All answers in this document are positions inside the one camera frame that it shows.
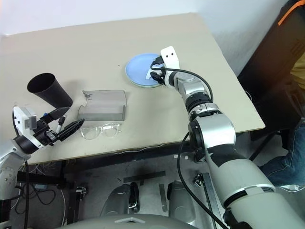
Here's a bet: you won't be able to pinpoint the white tissue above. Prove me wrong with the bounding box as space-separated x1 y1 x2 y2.
145 68 156 81

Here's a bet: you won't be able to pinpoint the long grey floor strip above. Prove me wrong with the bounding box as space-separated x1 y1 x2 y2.
123 170 166 185

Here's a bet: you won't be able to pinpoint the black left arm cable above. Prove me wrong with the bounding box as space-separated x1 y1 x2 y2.
23 159 31 229

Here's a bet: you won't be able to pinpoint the grey robot left leg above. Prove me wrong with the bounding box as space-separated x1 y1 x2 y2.
100 183 134 219

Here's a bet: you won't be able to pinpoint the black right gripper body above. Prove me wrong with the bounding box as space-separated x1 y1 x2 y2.
158 55 168 85

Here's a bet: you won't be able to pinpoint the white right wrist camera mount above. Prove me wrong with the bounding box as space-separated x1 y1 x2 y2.
160 45 180 70

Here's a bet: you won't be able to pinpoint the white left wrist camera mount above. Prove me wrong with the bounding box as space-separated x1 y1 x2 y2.
12 105 48 150

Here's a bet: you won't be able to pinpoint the grey robot right leg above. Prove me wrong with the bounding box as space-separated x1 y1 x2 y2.
166 179 200 226

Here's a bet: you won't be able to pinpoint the grey robot torso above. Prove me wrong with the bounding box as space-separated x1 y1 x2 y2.
63 212 194 229

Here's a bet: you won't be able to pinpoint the black capped white marker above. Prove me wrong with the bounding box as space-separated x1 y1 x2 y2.
55 114 68 135

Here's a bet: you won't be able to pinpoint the thin white wire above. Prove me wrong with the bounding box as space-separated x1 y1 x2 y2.
112 142 173 155

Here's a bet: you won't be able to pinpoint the grey glasses case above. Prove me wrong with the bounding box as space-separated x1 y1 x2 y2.
77 89 127 123

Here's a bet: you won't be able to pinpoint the light blue plate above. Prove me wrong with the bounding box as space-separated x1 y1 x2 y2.
125 52 168 90

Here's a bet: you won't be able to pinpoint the grey metal floor rail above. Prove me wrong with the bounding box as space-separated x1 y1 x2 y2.
194 172 226 229

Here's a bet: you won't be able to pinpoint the grey robot leg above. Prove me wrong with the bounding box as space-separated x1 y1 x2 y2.
166 179 200 226
100 183 134 219

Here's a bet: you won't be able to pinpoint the orange strap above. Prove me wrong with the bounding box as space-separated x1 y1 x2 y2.
277 6 297 26

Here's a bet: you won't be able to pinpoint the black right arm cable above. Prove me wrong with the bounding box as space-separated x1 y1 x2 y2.
151 64 226 229

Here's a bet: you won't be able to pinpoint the short grey floor strip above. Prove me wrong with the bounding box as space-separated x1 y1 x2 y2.
159 183 166 213

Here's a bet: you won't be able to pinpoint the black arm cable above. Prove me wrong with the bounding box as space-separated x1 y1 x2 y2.
151 64 226 229
23 159 31 229

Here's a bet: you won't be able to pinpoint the black chair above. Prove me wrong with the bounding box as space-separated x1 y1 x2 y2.
237 0 305 167

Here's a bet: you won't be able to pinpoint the person in yellow shirt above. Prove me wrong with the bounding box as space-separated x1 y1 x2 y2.
258 56 305 188

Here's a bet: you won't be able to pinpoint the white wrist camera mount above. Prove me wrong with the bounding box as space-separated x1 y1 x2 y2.
160 45 180 70
12 105 48 150

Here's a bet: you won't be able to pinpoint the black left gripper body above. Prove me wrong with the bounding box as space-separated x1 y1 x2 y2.
33 116 61 146

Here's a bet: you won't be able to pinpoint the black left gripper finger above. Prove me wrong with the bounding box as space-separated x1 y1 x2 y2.
45 106 71 122
57 119 85 142

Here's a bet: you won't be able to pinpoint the clear frame glasses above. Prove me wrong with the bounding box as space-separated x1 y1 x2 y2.
81 122 122 140

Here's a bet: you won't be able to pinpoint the black plastic cup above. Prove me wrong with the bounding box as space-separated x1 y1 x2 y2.
27 73 73 108

